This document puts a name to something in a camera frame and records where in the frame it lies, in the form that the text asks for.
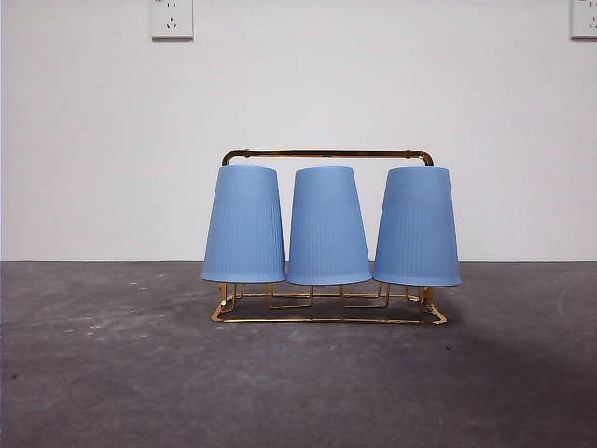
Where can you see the blue ribbed plastic cup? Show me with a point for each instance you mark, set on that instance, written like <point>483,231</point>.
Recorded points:
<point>329,224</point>
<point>243,224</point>
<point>417,224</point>

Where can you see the white wall socket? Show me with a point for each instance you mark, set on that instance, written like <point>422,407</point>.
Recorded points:
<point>585,21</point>
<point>171,21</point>

